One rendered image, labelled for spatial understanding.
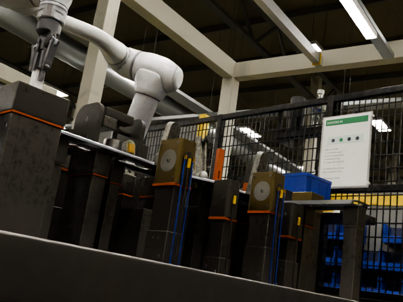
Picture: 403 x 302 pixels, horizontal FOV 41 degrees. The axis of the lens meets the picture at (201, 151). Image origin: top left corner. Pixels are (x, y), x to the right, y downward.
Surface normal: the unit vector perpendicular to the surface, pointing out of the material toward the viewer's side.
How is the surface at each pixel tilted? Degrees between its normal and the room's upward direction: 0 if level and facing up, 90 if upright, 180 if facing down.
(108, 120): 90
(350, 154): 90
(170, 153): 90
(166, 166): 90
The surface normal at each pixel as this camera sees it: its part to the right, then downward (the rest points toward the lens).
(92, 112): -0.68, -0.27
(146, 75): -0.31, -0.10
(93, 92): 0.83, -0.03
